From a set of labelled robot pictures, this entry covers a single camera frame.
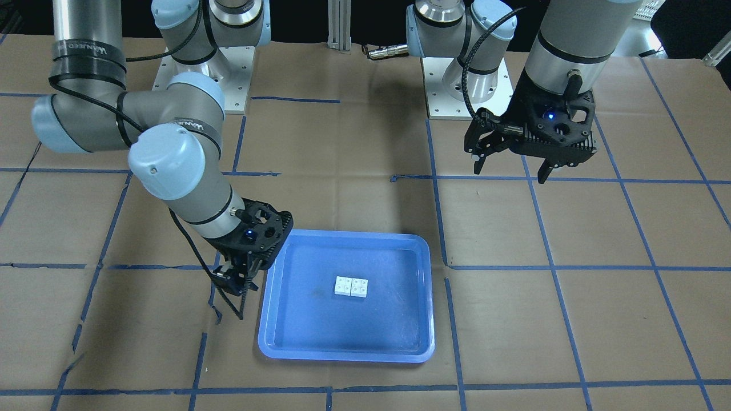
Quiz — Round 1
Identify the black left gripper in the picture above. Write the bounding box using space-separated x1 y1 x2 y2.
464 74 596 184

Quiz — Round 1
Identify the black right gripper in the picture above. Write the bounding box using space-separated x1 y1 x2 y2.
208 198 294 320

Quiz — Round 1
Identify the white block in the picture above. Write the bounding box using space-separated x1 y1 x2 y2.
334 276 353 296
350 278 368 297

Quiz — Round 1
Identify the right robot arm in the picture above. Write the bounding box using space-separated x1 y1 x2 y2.
31 1 294 301

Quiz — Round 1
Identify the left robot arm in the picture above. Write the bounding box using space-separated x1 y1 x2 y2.
405 1 640 184

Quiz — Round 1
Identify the blue plastic tray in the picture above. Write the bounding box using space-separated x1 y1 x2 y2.
258 229 436 362

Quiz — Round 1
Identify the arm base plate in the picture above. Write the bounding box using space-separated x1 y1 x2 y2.
153 46 256 115
421 57 513 120

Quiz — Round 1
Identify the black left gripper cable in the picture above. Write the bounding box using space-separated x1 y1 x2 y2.
460 7 526 123

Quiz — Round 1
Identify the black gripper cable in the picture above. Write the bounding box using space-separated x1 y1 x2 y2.
460 7 526 123
49 0 220 275

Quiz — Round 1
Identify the aluminium frame post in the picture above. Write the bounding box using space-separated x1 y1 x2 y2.
327 0 352 54

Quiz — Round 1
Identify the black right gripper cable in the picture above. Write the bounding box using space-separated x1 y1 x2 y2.
49 0 220 275

